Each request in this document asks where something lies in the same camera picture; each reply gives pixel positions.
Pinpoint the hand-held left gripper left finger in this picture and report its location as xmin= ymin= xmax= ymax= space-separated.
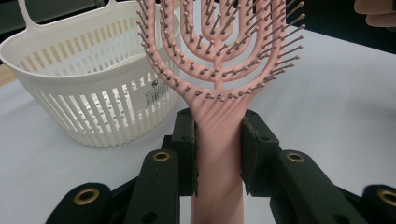
xmin=123 ymin=107 xmax=199 ymax=224

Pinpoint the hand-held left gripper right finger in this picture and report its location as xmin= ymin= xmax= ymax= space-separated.
xmin=239 ymin=108 xmax=369 ymax=224

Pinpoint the pink hairbrush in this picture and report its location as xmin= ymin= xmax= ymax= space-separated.
xmin=135 ymin=0 xmax=307 ymax=224

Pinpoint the white plastic slotted basket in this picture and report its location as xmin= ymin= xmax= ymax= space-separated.
xmin=0 ymin=0 xmax=185 ymax=149

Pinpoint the beige wooden table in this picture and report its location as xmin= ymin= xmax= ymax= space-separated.
xmin=0 ymin=63 xmax=21 ymax=88

